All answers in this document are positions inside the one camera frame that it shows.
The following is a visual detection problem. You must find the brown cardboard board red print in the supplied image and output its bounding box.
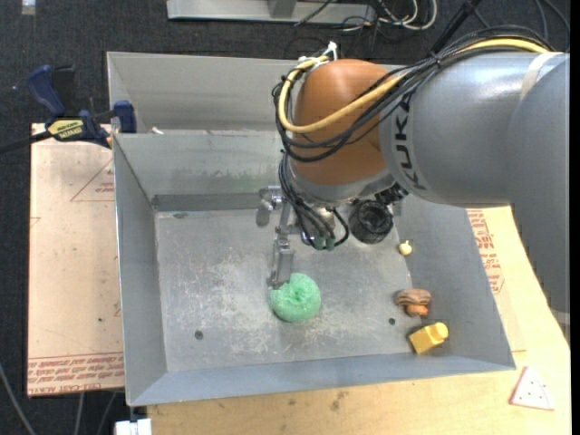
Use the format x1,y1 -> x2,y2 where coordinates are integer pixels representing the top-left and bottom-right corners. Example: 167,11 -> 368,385
26,122 -> 507,399

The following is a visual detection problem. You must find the black cylinder on white bracket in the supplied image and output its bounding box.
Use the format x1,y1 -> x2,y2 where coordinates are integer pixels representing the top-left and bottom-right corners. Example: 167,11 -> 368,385
347,198 -> 396,247

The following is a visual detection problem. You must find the yellow block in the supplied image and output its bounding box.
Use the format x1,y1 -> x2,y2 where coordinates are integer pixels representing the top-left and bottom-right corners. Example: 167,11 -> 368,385
407,320 -> 450,356

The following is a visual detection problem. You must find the grey metal bin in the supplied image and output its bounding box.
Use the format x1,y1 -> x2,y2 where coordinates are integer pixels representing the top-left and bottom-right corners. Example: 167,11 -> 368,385
106,51 -> 517,408

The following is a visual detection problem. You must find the white triangular pad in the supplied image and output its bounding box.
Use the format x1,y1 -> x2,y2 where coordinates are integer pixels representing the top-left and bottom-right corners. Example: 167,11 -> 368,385
508,365 -> 556,412

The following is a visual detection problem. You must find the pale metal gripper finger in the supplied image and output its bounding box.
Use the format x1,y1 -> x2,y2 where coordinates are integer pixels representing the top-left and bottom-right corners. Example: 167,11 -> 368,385
266,237 -> 296,289
256,187 -> 276,227

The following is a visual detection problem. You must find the green round sponge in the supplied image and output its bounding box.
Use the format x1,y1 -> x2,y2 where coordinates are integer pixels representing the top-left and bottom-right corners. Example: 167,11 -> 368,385
268,272 -> 324,324

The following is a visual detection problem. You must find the brown toy mushroom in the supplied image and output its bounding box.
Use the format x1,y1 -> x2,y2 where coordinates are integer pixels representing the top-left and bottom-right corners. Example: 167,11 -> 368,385
394,287 -> 433,319

